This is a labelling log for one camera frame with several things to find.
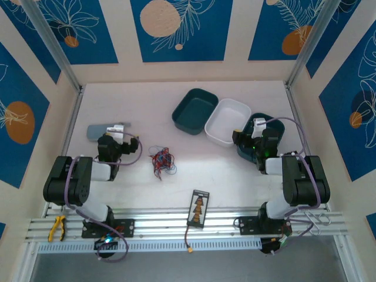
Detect thin blue cable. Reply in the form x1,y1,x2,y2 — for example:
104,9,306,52
148,145,179,182

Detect grey fabric pouch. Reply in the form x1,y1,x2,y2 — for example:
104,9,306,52
86,121,132,143

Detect white plastic bin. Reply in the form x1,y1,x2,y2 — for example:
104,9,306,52
204,98,252,149

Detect teal plastic bin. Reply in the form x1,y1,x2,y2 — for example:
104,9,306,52
236,112,286,164
171,87,220,136

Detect black card with orange figure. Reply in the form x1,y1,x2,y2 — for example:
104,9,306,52
187,189,210,229

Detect lead with yellow connector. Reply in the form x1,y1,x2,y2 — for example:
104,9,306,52
184,226,194,255

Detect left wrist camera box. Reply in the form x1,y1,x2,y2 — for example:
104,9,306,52
106,124,124,141

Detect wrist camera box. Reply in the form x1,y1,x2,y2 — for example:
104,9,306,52
106,124,124,141
251,117,267,139

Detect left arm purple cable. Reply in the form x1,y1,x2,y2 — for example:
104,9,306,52
63,132,144,263

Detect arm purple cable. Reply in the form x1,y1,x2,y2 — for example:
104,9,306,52
63,132,144,263
263,117,321,256

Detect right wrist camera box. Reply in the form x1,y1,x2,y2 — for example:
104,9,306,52
251,117,267,139

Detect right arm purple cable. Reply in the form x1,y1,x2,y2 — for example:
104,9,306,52
263,117,321,256

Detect aluminium side rail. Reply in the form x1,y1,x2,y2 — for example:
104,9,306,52
284,81,329,211
43,85,86,218

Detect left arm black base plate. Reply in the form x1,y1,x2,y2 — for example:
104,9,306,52
81,219,136,239

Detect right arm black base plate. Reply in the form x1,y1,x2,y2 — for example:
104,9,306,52
238,216,293,236

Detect aluminium rail frame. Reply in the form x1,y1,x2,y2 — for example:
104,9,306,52
25,207,352,243

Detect yellow handled pliers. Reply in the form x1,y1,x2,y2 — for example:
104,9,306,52
48,215,67,243

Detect silver metal wire hooks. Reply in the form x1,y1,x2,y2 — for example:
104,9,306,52
304,210,331,237

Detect aluminium corner post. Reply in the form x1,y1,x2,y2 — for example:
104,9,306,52
22,0,83,92
285,0,343,89

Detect white slotted cable duct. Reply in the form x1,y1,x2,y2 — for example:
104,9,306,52
38,238,262,254

